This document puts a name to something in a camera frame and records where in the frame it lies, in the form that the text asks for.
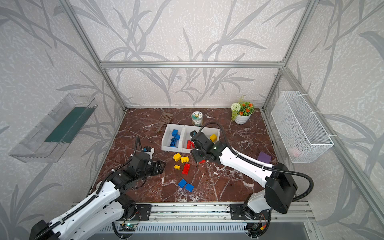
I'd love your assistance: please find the long red lego brick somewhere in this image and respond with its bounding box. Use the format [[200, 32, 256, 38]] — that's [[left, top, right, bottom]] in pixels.
[[187, 140, 195, 150], [182, 164, 191, 175]]

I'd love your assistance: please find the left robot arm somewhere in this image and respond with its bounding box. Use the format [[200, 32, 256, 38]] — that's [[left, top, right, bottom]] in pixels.
[[29, 138, 166, 240]]

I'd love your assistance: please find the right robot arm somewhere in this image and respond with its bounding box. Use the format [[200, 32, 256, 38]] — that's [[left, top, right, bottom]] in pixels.
[[190, 122, 314, 219]]

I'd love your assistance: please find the white right storage bin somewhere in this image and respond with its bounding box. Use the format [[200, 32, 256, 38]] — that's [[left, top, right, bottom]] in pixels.
[[202, 127, 220, 144]]

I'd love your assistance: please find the white storage bin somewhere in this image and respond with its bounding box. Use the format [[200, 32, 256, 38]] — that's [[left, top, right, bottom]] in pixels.
[[179, 125, 200, 154], [202, 127, 220, 144], [162, 124, 184, 152]]

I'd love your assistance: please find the white middle storage bin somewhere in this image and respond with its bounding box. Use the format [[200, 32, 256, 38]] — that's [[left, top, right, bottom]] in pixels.
[[179, 125, 200, 154]]

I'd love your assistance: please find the sunflower seed jar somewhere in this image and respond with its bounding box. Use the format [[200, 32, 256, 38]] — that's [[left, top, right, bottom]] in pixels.
[[192, 111, 204, 127]]

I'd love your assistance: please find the white left storage bin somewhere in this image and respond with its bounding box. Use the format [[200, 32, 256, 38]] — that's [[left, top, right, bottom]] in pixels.
[[162, 124, 184, 152]]

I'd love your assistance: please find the white flower pot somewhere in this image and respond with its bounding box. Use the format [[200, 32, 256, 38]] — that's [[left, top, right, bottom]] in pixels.
[[235, 115, 251, 125]]

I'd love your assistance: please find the brown slotted spatula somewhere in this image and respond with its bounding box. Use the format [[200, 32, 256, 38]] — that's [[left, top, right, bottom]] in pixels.
[[156, 112, 173, 133]]

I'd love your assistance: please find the artificial flower plant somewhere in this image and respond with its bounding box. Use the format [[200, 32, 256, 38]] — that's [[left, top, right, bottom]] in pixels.
[[231, 95, 255, 121]]

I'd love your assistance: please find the purple pink spatula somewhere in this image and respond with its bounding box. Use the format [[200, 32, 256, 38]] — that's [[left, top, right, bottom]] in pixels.
[[257, 152, 272, 164]]

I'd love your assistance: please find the clear plastic wall shelf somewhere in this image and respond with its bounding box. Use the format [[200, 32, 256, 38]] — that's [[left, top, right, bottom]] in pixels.
[[9, 94, 98, 163]]

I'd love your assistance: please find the white wire basket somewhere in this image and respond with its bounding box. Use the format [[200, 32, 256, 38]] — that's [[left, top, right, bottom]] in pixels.
[[271, 91, 334, 164]]

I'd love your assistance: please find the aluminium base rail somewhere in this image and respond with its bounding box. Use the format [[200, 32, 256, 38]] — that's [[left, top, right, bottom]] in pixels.
[[129, 202, 316, 224]]

